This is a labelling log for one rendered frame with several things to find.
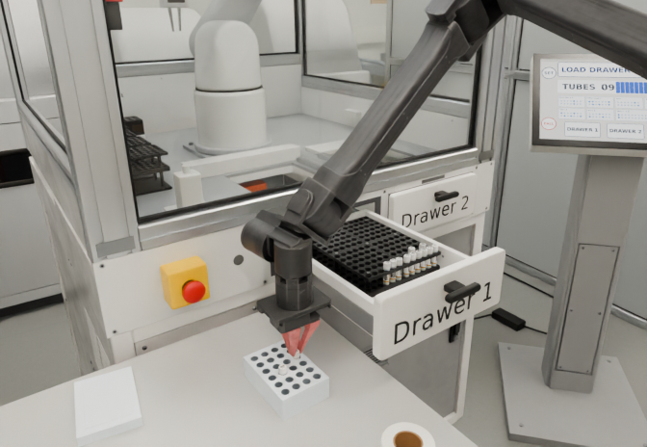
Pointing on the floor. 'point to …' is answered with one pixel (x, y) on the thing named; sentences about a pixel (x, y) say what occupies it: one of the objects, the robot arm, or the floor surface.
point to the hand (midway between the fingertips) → (295, 349)
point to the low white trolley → (235, 399)
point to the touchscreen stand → (580, 327)
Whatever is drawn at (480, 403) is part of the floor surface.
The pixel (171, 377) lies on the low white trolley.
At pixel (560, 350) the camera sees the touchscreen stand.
